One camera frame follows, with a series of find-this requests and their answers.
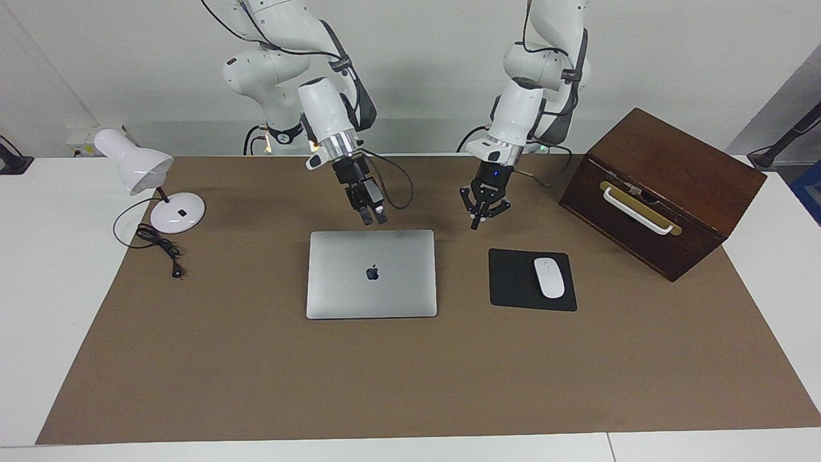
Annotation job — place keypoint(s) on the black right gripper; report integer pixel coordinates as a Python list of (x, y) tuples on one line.
[(356, 176)]

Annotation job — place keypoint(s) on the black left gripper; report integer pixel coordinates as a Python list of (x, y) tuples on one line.
[(490, 183)]

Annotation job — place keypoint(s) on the silver apple laptop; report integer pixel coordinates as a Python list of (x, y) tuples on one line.
[(359, 295)]

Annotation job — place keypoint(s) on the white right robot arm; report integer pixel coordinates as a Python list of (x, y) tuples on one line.
[(327, 109)]

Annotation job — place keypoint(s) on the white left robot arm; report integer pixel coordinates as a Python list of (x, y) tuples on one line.
[(519, 109)]

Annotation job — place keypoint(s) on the black mouse pad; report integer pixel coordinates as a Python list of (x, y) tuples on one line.
[(513, 282)]

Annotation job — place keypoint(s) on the white computer mouse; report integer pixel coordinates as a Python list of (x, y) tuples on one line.
[(550, 279)]

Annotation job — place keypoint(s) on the brown table mat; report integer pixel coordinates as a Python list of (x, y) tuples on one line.
[(410, 385)]

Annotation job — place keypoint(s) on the dark brown wooden box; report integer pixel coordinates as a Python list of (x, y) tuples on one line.
[(680, 167)]

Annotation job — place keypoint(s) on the white desk lamp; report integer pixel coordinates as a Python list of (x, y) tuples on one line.
[(135, 160)]

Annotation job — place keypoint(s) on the black stand leg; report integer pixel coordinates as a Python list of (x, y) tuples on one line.
[(786, 138)]

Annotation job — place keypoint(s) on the blue bin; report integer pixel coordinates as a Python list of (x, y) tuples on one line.
[(809, 192)]

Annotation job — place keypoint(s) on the black clamp foot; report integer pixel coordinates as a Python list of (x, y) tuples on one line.
[(13, 163)]

